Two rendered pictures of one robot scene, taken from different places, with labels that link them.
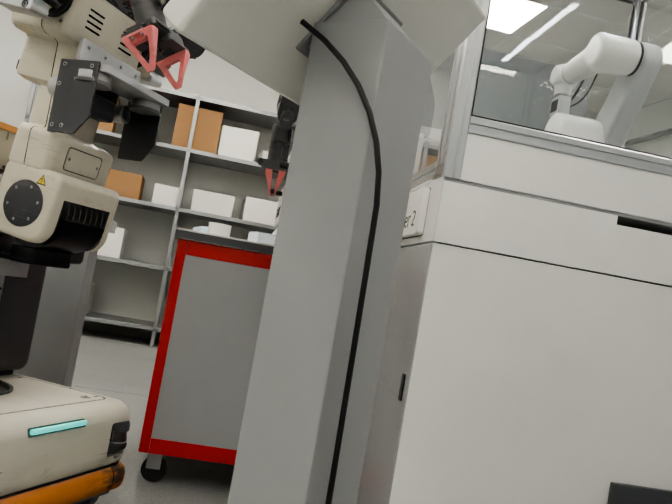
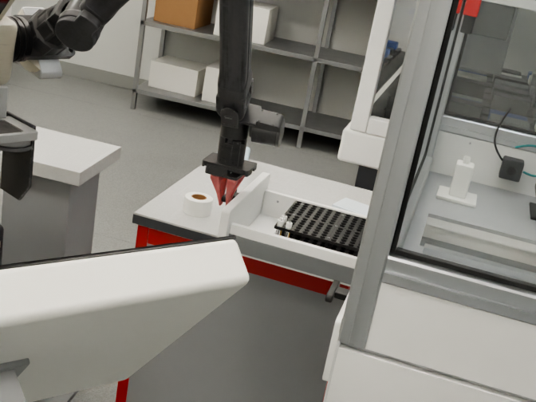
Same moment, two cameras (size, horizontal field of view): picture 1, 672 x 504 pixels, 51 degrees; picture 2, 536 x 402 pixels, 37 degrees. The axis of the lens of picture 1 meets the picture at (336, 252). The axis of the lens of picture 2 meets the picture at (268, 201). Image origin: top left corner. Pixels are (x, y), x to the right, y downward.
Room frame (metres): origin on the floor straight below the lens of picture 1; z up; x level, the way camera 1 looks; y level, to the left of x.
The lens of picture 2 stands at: (0.57, -0.43, 1.50)
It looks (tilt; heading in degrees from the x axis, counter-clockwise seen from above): 20 degrees down; 21
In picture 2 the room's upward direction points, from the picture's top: 11 degrees clockwise
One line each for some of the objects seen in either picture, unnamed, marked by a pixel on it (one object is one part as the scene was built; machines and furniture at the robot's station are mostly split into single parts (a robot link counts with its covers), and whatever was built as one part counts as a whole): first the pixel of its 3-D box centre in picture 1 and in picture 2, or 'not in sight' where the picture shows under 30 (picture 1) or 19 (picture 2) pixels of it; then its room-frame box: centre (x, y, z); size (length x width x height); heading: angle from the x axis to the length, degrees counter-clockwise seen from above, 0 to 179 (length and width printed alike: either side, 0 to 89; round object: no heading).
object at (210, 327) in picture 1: (247, 357); (258, 328); (2.45, 0.24, 0.38); 0.62 x 0.58 x 0.76; 8
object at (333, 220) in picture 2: not in sight; (333, 239); (2.08, -0.02, 0.87); 0.22 x 0.18 x 0.06; 98
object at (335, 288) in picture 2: not in sight; (339, 293); (1.77, -0.14, 0.91); 0.07 x 0.04 x 0.01; 8
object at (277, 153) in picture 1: (277, 155); (231, 153); (2.01, 0.21, 1.01); 0.10 x 0.07 x 0.07; 97
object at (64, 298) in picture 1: (46, 326); (45, 268); (2.33, 0.89, 0.38); 0.30 x 0.30 x 0.76; 12
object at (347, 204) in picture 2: not in sight; (359, 210); (2.57, 0.05, 0.77); 0.13 x 0.09 x 0.02; 83
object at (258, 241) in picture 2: not in sight; (336, 242); (2.08, -0.03, 0.86); 0.40 x 0.26 x 0.06; 98
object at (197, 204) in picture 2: (219, 230); (198, 204); (2.23, 0.37, 0.78); 0.07 x 0.07 x 0.04
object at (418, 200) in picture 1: (407, 215); (350, 313); (1.78, -0.16, 0.87); 0.29 x 0.02 x 0.11; 8
